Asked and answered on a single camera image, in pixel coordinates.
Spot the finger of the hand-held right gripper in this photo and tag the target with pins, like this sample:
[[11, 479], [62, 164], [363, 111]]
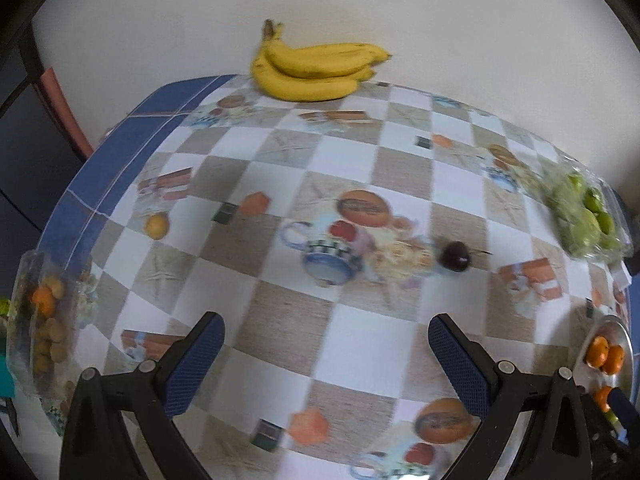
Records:
[[624, 406]]

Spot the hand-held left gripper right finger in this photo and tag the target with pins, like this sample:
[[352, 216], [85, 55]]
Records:
[[460, 365]]

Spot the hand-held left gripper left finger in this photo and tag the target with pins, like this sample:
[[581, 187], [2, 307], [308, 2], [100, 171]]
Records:
[[195, 360]]

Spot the large green jujube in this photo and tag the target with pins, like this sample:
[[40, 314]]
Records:
[[610, 415]]

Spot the orange with stem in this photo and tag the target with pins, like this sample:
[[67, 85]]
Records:
[[616, 360]]

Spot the large orange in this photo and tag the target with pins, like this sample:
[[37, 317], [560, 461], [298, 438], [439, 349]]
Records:
[[596, 352]]

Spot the round metal plate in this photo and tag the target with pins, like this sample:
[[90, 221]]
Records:
[[607, 329]]

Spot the dark plum with stem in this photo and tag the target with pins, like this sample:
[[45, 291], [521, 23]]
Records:
[[455, 257]]

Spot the clear bag of snacks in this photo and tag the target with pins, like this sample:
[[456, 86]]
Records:
[[77, 320]]

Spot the small orange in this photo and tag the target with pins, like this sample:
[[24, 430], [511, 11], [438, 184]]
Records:
[[42, 299]]

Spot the checkered printed tablecloth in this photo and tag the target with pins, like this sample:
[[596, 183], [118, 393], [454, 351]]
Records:
[[350, 320]]

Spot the heap of brown kiwis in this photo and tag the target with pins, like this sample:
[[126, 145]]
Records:
[[52, 332]]

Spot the heap of green jujubes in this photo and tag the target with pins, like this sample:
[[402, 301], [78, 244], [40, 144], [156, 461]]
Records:
[[580, 225]]

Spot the teal object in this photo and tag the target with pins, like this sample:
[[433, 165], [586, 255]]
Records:
[[6, 380]]

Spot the yellow green object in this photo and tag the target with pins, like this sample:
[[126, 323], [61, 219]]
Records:
[[3, 308]]

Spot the bag of green fruit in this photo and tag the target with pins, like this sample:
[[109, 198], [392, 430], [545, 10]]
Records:
[[537, 175]]

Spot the reddish brown chair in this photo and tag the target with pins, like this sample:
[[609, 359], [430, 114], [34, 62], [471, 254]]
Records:
[[65, 110]]

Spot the yellow banana bunch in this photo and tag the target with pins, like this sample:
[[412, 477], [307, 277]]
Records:
[[310, 87]]

